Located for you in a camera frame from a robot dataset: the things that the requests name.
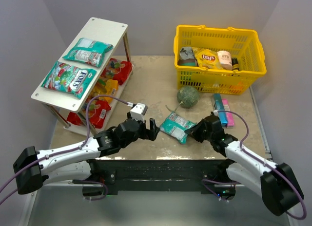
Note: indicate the teal mint candy bag front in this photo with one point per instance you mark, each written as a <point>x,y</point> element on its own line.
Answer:
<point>88,51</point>

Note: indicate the dark brown small bottle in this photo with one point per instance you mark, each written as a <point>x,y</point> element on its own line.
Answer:
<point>235,64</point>

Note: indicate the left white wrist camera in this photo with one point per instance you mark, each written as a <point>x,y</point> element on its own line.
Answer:
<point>138,112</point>

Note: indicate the orange gummy candy bag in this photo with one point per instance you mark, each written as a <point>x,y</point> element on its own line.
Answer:
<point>104,86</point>

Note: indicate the grey and teal pouch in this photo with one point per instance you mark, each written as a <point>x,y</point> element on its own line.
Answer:
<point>186,57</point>

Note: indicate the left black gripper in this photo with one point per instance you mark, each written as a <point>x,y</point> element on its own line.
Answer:
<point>146,130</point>

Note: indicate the green round melon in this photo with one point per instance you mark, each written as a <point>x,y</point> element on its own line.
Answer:
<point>187,97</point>

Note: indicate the red fruit candy bag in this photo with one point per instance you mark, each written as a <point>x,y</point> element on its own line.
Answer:
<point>117,70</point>

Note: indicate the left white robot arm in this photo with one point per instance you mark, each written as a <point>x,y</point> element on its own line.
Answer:
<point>32,167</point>

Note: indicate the white two-tier shelf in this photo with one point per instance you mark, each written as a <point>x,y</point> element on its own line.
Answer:
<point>61,104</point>

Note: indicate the pink rectangular box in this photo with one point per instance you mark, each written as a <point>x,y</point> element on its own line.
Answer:
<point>229,116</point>

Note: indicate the teal mint candy bag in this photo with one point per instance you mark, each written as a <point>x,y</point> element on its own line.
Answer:
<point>175,126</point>
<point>88,51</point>

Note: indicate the yellow Lays chip bag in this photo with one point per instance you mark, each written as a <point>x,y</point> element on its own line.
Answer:
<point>206,58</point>

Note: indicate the red candy bag with barcode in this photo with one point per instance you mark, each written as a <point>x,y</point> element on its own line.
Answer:
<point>97,113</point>

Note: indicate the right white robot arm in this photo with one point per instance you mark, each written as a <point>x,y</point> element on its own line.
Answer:
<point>276,184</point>

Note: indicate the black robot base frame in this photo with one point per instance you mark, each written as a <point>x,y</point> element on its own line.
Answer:
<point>113,176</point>

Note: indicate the yellow plastic shopping basket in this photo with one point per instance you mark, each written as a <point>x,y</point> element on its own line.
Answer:
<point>243,44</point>

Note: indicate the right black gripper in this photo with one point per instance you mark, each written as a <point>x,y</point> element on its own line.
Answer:
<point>198,132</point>

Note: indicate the blue rectangular box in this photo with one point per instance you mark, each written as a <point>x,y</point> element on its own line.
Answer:
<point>218,105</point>

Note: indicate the pink cream jar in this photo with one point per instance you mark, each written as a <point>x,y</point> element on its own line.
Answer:
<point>225,59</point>

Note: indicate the teal Fox's candy bag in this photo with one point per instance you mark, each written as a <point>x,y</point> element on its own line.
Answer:
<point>68,79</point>

